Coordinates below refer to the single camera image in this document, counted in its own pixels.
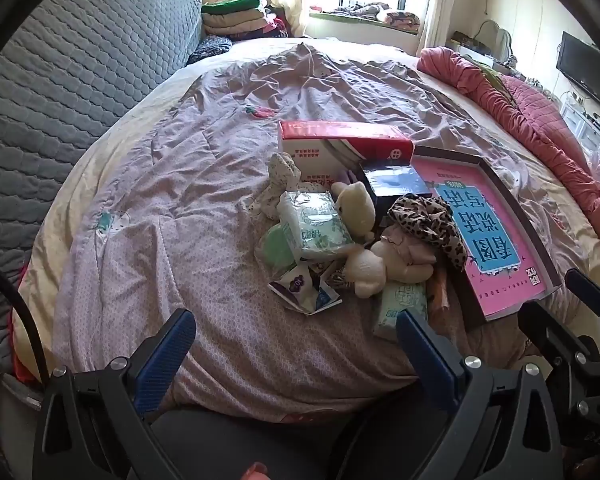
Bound black cable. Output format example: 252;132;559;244
0;254;48;386

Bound person's dark trousers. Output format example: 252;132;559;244
145;402;396;480

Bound red cloth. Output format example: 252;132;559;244
7;310;37;382

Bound green folded blanket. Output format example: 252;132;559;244
202;1;268;17

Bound bed with cream sheet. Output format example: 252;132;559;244
10;35;600;411

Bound oval vanity mirror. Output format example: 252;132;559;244
475;20;513;66

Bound purple white pad packet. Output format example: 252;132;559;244
270;264;313;309

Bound red tissue box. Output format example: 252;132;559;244
278;120;413;192

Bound pile of colourful clothes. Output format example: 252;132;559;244
265;11;294;38

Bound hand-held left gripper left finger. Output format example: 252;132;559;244
32;308;197;480

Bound cream teddy bear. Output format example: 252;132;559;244
331;180;377;243

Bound lilac printed blanket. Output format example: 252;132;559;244
52;42;596;411

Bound dark patterned pillow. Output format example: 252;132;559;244
187;35;233;65

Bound blue white pad packet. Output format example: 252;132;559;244
311;275;343;315

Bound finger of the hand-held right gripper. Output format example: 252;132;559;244
565;268;600;321
517;300;600;366

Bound grey quilted headboard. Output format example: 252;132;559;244
0;0;203;376

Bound olive green garment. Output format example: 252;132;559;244
475;57;507;102

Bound green floral tissue pack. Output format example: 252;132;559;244
276;191;356;261
372;280;428;343

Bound pile of bedding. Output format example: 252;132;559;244
330;2;421;31

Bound pink book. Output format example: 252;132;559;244
412;156;548;321

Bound pink quilt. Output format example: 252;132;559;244
417;46;600;248

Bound light green packet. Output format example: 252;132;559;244
256;222;298;277

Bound beige folded blankets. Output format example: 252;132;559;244
202;10;277;38

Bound black television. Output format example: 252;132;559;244
556;31;600;111

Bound brown cardboard tray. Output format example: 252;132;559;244
410;146;563;331

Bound green window seat mat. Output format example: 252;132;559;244
310;10;421;36

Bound white spotted plush toy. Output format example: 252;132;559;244
250;152;326;221

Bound dark blue box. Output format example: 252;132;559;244
357;161;433;226

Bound leopard print scrunchie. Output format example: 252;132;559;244
389;195;468;271

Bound white cabinet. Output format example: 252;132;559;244
560;92;600;153

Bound cluttered white dresser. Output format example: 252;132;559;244
447;31;517;68

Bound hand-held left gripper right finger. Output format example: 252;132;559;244
396;308;563;480

